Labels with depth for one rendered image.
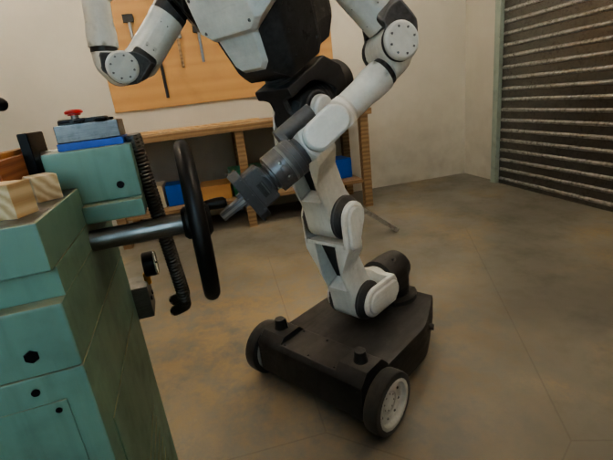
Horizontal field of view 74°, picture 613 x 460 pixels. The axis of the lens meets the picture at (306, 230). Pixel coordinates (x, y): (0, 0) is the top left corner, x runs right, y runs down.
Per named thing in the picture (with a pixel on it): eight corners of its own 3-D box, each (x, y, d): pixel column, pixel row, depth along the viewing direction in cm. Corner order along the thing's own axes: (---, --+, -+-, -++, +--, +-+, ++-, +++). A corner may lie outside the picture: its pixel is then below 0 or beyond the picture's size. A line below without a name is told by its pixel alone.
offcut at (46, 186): (29, 201, 60) (21, 176, 59) (54, 194, 62) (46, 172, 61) (38, 203, 57) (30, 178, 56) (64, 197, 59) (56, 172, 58)
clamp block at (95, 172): (142, 195, 70) (129, 142, 67) (56, 210, 66) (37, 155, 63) (147, 182, 83) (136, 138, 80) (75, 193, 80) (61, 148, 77)
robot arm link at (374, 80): (348, 121, 94) (406, 65, 95) (367, 118, 85) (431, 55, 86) (319, 85, 91) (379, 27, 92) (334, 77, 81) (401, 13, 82)
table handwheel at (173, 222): (236, 325, 65) (201, 142, 56) (101, 360, 59) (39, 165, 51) (217, 265, 91) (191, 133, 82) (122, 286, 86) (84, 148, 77)
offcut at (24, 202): (13, 213, 52) (1, 181, 51) (39, 210, 52) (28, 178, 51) (-11, 222, 49) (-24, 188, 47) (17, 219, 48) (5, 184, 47)
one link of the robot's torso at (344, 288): (348, 292, 164) (317, 188, 141) (391, 305, 151) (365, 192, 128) (326, 318, 155) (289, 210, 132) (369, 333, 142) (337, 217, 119)
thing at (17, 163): (12, 206, 57) (-5, 162, 55) (2, 208, 57) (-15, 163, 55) (55, 180, 79) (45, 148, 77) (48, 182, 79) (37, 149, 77)
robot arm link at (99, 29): (79, 5, 102) (94, 86, 108) (79, -5, 93) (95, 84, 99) (124, 8, 107) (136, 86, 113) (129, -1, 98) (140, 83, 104)
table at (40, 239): (137, 254, 50) (124, 207, 48) (-175, 318, 42) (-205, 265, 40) (154, 179, 105) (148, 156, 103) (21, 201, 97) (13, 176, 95)
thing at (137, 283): (156, 315, 98) (148, 286, 95) (101, 329, 95) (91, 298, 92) (157, 300, 105) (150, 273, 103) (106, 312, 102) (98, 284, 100)
